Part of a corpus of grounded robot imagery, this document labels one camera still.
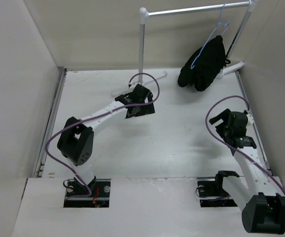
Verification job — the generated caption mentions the black trousers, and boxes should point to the black trousers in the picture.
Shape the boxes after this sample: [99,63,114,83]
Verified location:
[177,35,231,92]

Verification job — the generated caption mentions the light blue clothes hanger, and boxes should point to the light blue clothes hanger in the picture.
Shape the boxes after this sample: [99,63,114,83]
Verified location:
[190,2,230,70]

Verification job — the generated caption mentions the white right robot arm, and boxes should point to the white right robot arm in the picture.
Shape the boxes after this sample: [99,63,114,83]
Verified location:
[209,109,285,235]

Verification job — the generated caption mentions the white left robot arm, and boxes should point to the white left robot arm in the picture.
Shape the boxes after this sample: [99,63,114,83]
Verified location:
[57,84,155,197]

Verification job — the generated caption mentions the white metal clothes rack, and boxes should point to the white metal clothes rack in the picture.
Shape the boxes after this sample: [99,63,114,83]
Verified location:
[138,0,259,73]

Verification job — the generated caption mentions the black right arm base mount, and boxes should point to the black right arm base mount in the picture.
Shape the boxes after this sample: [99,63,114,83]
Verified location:
[196,180,237,208]

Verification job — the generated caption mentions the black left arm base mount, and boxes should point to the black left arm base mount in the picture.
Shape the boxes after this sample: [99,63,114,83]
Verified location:
[63,179,111,208]

